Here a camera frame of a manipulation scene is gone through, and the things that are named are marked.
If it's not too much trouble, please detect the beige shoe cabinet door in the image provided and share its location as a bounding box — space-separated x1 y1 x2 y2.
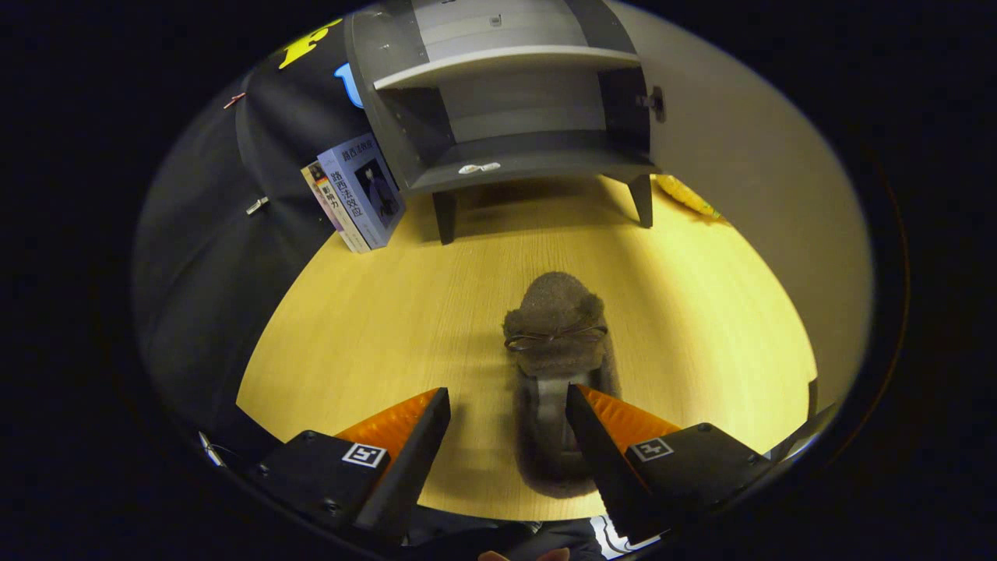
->
608 0 875 414

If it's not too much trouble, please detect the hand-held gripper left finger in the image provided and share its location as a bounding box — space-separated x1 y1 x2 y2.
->
248 387 453 542

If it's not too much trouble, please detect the blue-grey book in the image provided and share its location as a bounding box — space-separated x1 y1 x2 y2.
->
317 132 407 250

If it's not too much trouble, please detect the black backdrop cloth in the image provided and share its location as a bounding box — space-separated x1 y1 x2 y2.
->
132 16 375 468

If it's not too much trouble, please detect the grey shoe cabinet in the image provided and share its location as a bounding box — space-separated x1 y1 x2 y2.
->
344 0 667 246

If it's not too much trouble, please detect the brown fluffy shoe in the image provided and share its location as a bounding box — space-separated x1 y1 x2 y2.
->
502 271 622 499

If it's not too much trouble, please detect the yellow corn toy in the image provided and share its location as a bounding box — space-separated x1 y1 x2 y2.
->
654 175 722 221

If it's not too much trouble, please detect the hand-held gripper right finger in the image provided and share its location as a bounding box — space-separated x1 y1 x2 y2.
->
565 383 773 548

